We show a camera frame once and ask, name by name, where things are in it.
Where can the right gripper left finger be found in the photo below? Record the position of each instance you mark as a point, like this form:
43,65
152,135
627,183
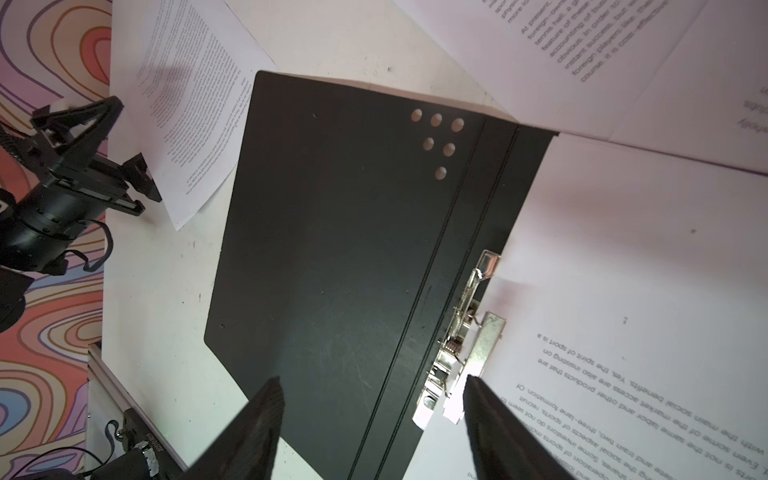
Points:
247,447

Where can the orange and black folder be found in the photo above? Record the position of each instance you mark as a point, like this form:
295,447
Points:
355,221

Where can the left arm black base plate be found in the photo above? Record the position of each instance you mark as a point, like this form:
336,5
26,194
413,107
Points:
119,433

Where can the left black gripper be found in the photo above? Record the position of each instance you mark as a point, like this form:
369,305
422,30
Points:
76,186

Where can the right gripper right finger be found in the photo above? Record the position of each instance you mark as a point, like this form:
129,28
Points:
501,446

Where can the metal folder clip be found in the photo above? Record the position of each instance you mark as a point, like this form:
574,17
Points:
464,351

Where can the printed paper sheet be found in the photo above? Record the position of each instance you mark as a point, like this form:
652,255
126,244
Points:
634,290
708,100
190,73
573,66

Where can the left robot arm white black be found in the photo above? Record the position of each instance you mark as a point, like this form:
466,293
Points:
15,283

